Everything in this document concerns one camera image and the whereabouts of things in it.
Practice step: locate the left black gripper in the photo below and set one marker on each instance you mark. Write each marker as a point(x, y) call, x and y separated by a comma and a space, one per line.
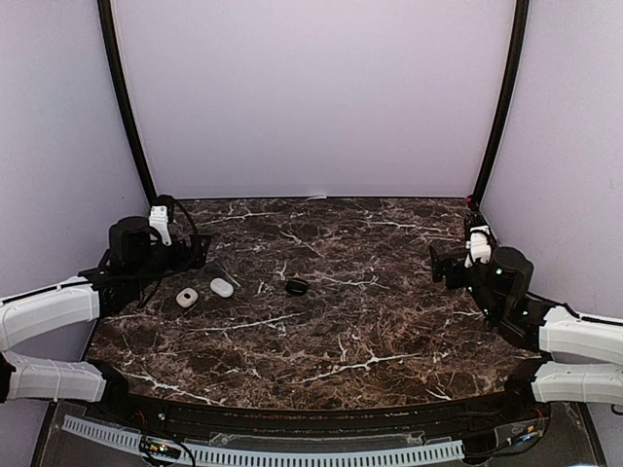
point(198, 255)

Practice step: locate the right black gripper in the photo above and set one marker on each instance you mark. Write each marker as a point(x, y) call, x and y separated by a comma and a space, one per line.
point(441, 268)

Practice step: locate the white earbud charging case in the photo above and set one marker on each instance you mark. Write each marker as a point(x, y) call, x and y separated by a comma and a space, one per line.
point(221, 287)

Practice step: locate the black small charging case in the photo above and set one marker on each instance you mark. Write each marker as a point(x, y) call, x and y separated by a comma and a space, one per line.
point(296, 287)

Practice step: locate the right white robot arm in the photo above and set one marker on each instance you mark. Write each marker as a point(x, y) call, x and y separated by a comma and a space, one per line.
point(580, 355)

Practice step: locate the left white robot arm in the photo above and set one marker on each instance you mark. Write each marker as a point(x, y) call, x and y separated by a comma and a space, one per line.
point(138, 255)

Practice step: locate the green circuit board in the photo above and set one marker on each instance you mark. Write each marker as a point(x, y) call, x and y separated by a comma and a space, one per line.
point(158, 448)

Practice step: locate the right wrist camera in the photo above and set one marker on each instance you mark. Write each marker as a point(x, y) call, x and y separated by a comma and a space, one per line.
point(480, 241)

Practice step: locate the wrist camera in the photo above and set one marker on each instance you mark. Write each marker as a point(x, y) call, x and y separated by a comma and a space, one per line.
point(480, 241)
point(160, 216)

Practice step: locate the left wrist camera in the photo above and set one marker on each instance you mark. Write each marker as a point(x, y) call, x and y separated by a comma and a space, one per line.
point(160, 216)

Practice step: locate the black front rail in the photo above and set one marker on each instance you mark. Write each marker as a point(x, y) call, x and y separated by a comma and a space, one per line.
point(467, 417)

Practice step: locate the grey slotted cable duct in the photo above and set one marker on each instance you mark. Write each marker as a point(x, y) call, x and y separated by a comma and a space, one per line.
point(237, 450)

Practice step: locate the left black frame post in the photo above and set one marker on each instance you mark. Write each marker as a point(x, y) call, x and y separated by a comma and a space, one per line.
point(114, 59)

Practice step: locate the black frame post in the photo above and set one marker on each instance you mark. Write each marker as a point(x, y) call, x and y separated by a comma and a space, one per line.
point(114, 59)
point(512, 63)

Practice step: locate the right black frame post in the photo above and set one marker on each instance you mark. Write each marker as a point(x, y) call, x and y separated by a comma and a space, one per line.
point(512, 63)

